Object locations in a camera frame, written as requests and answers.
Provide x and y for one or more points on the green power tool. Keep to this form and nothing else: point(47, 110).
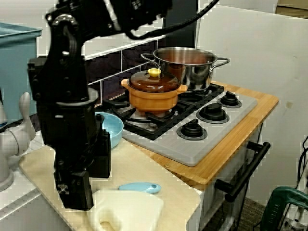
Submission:
point(279, 207)

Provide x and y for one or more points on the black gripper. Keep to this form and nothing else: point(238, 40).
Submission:
point(69, 134)

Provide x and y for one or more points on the orange toy pot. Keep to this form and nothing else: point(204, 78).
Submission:
point(151, 101)

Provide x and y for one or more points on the white toy kitchen cabinet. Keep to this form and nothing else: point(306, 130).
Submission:
point(211, 211)

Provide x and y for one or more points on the cream cutting board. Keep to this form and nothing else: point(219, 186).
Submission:
point(134, 163)

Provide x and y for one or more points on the teal plastic box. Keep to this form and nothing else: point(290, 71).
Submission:
point(16, 72)

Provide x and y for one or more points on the brown lid with yellow knob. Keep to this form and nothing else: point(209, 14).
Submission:
point(154, 83)

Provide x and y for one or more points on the black stove knob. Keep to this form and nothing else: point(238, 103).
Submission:
point(213, 113)
point(229, 99)
point(192, 131)

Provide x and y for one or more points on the black burner grate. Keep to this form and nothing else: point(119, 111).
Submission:
point(144, 126)
point(207, 92)

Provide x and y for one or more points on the cream plastic jug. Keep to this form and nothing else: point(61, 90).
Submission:
point(125, 209)

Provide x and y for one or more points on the white toy sink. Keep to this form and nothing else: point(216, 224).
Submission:
point(21, 211)

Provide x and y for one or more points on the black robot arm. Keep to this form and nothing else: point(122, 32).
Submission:
point(65, 72)

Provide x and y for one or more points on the dark tile backsplash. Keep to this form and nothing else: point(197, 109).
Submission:
point(108, 69)

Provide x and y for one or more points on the stainless steel pot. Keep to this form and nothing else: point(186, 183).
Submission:
point(195, 74)

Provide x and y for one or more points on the light blue bowl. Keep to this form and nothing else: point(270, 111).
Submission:
point(114, 130)

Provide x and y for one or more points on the grey toy faucet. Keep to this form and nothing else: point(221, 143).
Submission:
point(16, 142)

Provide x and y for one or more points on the grey toy stove top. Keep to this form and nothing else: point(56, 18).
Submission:
point(183, 149)

